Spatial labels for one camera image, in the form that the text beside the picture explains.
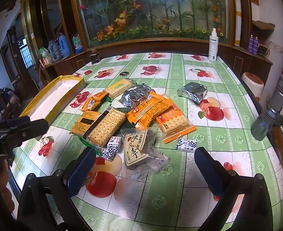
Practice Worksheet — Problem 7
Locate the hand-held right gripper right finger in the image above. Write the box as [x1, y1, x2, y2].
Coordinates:
[194, 146, 274, 231]

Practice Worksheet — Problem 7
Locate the blue thermos jug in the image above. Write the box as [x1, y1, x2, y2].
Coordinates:
[57, 34, 71, 56]

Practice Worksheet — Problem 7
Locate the green bottle pack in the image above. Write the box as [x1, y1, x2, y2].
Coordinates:
[71, 34, 84, 53]

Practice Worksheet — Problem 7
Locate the white spray bottle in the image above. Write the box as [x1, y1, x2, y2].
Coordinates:
[208, 28, 219, 62]

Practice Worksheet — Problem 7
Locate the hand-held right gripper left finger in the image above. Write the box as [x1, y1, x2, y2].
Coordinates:
[17, 147, 97, 231]

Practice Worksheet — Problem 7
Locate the dark striped cracker packet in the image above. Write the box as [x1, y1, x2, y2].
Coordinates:
[79, 108, 127, 150]

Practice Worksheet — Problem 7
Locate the grey flashlight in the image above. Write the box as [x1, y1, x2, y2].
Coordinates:
[251, 73, 283, 141]

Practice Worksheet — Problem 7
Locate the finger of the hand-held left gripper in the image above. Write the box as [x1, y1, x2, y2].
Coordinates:
[11, 115, 49, 147]

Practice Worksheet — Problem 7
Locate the dark glass jar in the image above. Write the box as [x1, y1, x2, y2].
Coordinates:
[90, 49, 101, 64]

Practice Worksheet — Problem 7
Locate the yellow green cracker packet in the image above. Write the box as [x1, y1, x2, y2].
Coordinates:
[104, 79, 133, 99]

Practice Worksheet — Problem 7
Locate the gold framed display cabinet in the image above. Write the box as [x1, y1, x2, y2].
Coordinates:
[20, 0, 50, 77]

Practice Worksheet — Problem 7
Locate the brown plum snack packet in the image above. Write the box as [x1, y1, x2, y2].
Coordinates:
[121, 129, 168, 174]

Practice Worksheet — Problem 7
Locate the flower scene glass panel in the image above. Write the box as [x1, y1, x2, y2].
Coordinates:
[70, 0, 236, 49]

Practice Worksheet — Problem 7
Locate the wooden cabinet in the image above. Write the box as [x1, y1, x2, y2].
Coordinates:
[41, 37, 273, 87]

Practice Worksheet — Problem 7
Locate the grey water jug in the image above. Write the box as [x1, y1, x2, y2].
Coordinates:
[47, 40, 60, 60]

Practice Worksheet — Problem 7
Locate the orange packet with dark window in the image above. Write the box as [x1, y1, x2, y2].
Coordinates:
[70, 111, 101, 135]

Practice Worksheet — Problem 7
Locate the yellow cardboard box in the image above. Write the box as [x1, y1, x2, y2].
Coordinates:
[18, 75, 86, 126]

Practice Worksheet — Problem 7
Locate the orange cracker packet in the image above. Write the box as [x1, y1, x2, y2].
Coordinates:
[156, 103, 196, 143]

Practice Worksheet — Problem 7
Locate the silver foil snack packet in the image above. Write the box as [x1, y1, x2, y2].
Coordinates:
[177, 82, 208, 104]
[121, 83, 154, 112]

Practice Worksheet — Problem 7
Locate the person's left hand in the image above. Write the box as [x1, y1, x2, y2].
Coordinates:
[0, 160, 15, 213]

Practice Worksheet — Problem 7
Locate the white plastic container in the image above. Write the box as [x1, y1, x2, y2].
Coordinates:
[241, 72, 264, 99]

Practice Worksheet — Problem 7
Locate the fruit print tablecloth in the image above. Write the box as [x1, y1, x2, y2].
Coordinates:
[10, 52, 283, 231]

